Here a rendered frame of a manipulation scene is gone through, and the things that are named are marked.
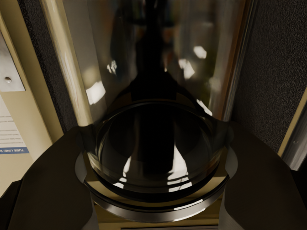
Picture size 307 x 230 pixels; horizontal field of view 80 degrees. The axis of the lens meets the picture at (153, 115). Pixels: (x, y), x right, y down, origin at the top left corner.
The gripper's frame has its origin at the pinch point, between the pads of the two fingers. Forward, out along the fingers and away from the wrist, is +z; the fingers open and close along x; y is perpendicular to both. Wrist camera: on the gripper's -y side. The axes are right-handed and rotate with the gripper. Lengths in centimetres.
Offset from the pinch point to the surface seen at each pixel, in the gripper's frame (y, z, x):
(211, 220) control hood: 17.5, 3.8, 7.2
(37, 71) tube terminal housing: -1.5, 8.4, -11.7
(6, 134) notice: 33, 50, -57
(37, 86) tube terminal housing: 0.1, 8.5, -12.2
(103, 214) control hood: 17.1, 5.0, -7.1
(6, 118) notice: 26, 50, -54
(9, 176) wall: 58, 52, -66
